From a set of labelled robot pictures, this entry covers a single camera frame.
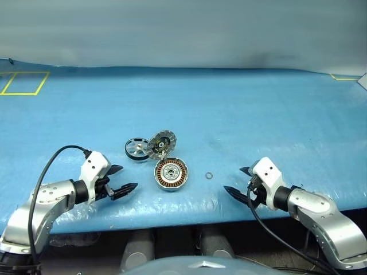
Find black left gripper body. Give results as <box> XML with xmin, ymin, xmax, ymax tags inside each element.
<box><xmin>93</xmin><ymin>175</ymin><xmax>116</xmax><ymax>202</ymax></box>

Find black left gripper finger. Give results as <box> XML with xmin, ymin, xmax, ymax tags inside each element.
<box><xmin>110</xmin><ymin>182</ymin><xmax>139</xmax><ymax>201</ymax></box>
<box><xmin>106</xmin><ymin>164</ymin><xmax>124</xmax><ymax>176</ymax></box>

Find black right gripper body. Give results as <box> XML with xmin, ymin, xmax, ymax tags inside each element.
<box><xmin>246</xmin><ymin>174</ymin><xmax>270</xmax><ymax>207</ymax></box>

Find black pulley wheel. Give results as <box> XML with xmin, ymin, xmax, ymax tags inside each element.
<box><xmin>124</xmin><ymin>136</ymin><xmax>150</xmax><ymax>162</ymax></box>

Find silver motor housing copper windings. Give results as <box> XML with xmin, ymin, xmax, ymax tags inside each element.
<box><xmin>154</xmin><ymin>157</ymin><xmax>190</xmax><ymax>193</ymax></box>

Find silver motor cover disc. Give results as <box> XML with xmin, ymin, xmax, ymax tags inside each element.
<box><xmin>146</xmin><ymin>129</ymin><xmax>177</xmax><ymax>160</ymax></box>

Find grey rounded cylinder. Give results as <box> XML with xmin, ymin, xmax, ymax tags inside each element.
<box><xmin>119</xmin><ymin>230</ymin><xmax>156</xmax><ymax>272</ymax></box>
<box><xmin>200</xmin><ymin>227</ymin><xmax>236</xmax><ymax>259</ymax></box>

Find clear crumpled plastic film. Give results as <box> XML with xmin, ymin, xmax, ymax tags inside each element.
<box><xmin>49</xmin><ymin>232</ymin><xmax>101</xmax><ymax>248</ymax></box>

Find blue foam table mat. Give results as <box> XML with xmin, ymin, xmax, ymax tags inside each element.
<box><xmin>0</xmin><ymin>58</ymin><xmax>367</xmax><ymax>235</ymax></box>

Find grey robot torso with emblem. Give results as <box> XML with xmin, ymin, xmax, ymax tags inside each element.
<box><xmin>122</xmin><ymin>255</ymin><xmax>276</xmax><ymax>275</ymax></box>

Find white object at mat edge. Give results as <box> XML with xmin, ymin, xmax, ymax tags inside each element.
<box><xmin>356</xmin><ymin>72</ymin><xmax>367</xmax><ymax>91</ymax></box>

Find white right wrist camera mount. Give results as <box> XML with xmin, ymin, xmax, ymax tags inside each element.
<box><xmin>249</xmin><ymin>156</ymin><xmax>287</xmax><ymax>211</ymax></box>

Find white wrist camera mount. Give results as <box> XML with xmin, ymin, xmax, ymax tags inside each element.
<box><xmin>249</xmin><ymin>156</ymin><xmax>287</xmax><ymax>211</ymax></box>
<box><xmin>79</xmin><ymin>151</ymin><xmax>112</xmax><ymax>205</ymax></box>

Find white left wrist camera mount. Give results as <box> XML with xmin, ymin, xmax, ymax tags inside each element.
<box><xmin>79</xmin><ymin>151</ymin><xmax>112</xmax><ymax>205</ymax></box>

